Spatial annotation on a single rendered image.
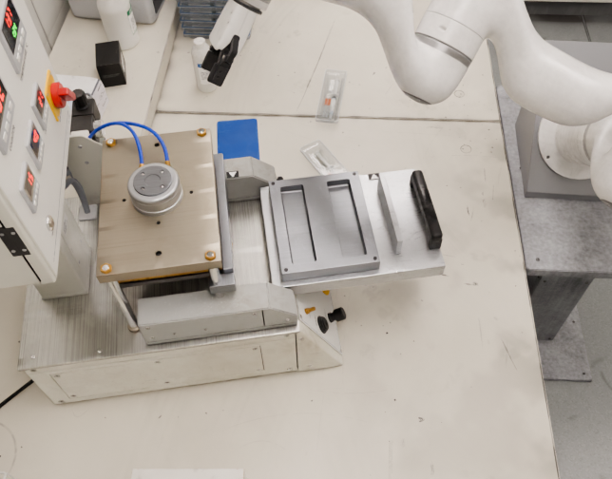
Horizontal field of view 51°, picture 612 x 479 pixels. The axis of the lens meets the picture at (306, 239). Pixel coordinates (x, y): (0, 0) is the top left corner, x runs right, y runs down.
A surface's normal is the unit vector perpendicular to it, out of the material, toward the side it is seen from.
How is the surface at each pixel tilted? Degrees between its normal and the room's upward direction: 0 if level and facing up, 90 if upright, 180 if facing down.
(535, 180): 46
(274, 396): 0
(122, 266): 0
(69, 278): 90
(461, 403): 0
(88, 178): 90
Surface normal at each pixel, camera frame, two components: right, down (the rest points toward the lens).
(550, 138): -0.07, 0.20
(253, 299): -0.01, -0.57
